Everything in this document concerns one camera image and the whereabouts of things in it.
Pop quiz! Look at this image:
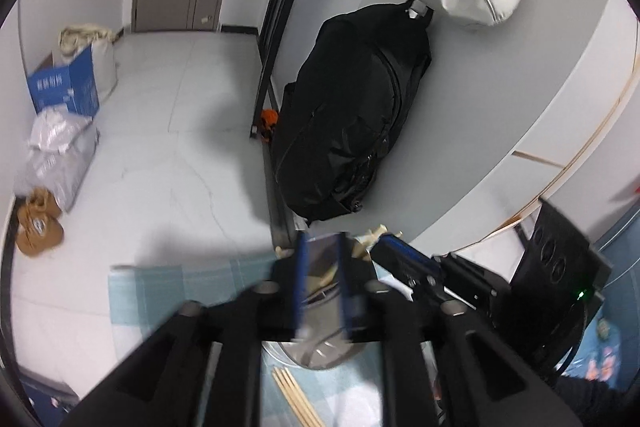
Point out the blue checkered tablecloth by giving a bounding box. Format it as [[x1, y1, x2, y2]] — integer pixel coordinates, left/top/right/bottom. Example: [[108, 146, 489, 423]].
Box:
[[107, 257, 451, 427]]

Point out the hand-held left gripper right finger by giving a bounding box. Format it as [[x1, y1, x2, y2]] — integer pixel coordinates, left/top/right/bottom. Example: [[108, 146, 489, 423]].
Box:
[[337, 232, 583, 427]]

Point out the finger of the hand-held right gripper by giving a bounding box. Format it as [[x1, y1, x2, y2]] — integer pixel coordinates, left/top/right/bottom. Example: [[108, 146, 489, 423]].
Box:
[[370, 237, 452, 304]]

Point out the silver plastic bag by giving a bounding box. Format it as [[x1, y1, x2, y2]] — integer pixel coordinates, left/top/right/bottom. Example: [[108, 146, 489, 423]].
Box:
[[16, 104, 102, 214]]

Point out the beige cloth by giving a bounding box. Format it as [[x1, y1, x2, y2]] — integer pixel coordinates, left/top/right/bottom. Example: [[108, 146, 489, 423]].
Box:
[[58, 23, 122, 56]]

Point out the blue printed cloth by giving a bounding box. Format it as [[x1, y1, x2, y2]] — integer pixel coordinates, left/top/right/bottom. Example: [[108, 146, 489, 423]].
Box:
[[580, 207, 640, 394]]

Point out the dark blue box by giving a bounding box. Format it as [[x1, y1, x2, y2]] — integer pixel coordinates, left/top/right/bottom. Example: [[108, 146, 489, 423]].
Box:
[[14, 366, 82, 414]]

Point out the brown slipper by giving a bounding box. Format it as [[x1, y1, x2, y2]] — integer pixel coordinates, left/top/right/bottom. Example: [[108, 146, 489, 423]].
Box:
[[14, 212, 66, 259], [21, 187, 64, 222]]

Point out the metal utensil container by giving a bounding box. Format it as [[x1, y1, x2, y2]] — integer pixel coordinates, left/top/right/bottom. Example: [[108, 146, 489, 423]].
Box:
[[265, 232, 381, 371]]

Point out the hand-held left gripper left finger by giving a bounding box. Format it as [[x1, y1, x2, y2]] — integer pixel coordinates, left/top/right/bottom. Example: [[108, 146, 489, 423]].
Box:
[[60, 231, 308, 427]]

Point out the blue cardboard box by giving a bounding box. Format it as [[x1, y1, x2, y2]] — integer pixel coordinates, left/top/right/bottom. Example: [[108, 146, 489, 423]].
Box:
[[26, 44, 102, 118]]

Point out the black backpack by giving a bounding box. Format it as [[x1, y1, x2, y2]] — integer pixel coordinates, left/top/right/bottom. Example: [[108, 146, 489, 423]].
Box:
[[272, 0, 434, 229]]

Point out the small orange object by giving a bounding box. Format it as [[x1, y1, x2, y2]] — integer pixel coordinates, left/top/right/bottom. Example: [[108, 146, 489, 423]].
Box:
[[256, 108, 282, 144]]

